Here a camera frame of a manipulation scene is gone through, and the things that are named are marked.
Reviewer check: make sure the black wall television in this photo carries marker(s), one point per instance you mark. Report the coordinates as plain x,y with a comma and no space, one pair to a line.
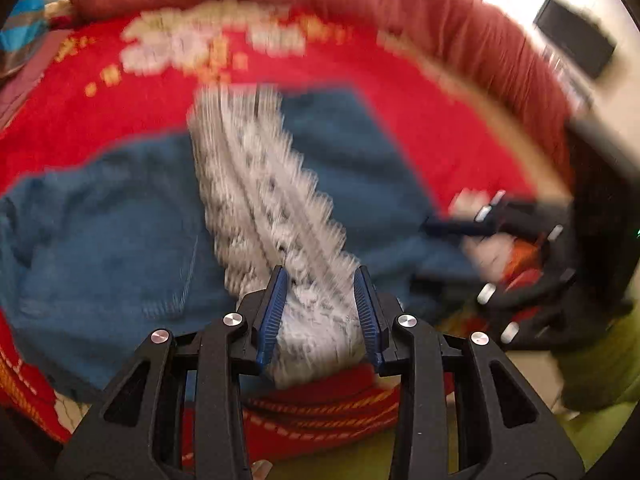
575,37

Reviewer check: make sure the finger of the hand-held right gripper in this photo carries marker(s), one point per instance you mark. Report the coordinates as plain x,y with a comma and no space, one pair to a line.
542,320
460,227

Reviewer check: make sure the red floral blanket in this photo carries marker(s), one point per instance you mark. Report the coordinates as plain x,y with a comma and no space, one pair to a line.
150,100

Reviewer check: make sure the blue pants with lace trim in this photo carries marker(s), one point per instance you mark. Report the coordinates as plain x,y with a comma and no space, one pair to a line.
100,240

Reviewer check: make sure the person's left hand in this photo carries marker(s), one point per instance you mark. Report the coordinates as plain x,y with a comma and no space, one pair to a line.
261,471

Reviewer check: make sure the pink quilted pillow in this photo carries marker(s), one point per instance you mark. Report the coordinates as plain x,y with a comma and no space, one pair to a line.
25,85

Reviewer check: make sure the striped towel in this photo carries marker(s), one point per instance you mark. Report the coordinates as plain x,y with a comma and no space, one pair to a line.
22,25

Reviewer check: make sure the pink-red comforter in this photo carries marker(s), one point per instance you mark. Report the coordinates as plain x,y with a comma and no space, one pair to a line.
400,5

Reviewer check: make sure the small cream cloth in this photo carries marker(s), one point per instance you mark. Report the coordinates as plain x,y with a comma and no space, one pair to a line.
59,7

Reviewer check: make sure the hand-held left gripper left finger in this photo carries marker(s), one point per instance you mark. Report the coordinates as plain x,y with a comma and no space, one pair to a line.
270,320

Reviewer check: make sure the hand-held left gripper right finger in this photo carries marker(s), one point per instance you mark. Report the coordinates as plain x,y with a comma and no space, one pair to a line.
367,320

